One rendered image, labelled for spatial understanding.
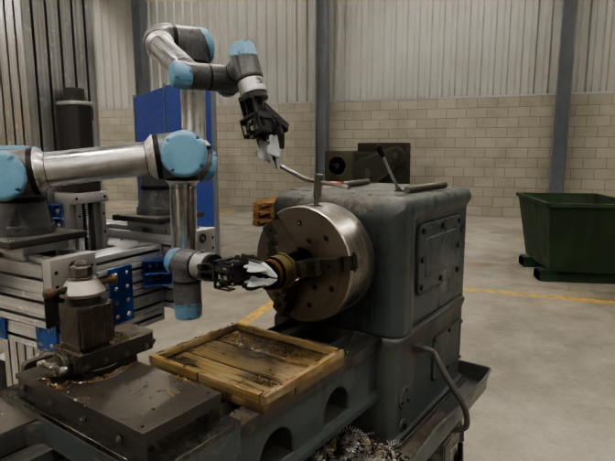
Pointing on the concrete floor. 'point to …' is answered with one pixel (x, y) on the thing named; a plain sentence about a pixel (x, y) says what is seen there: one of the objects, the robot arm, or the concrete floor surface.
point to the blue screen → (166, 97)
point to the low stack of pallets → (263, 211)
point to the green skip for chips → (568, 236)
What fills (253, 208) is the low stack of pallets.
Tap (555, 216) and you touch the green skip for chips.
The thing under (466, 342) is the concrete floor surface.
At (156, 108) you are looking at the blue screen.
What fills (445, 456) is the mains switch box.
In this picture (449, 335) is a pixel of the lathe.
